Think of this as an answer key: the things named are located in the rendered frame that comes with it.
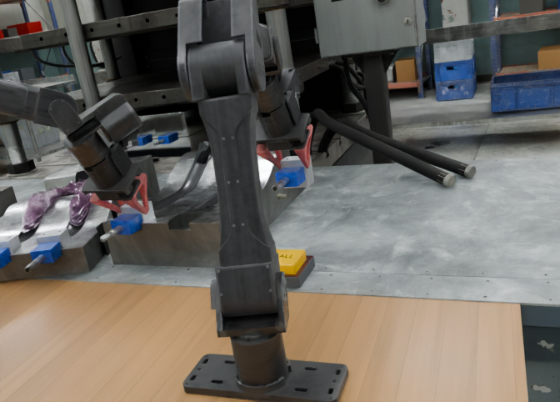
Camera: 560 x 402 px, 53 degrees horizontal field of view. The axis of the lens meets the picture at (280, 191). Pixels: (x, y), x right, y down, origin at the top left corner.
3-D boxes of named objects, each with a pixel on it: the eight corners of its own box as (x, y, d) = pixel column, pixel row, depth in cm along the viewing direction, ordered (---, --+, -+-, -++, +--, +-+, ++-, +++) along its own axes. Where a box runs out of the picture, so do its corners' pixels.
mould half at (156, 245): (227, 268, 103) (212, 198, 99) (112, 264, 114) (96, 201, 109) (312, 180, 147) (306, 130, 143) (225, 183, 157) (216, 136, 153)
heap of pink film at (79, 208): (89, 224, 121) (80, 190, 119) (12, 233, 124) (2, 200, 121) (129, 188, 146) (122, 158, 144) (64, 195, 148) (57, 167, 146)
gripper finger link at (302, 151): (288, 155, 110) (273, 118, 104) (323, 153, 107) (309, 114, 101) (280, 180, 106) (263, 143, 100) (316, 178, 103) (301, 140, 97)
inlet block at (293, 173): (290, 203, 98) (286, 173, 96) (264, 203, 100) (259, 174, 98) (314, 182, 109) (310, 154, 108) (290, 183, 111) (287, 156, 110)
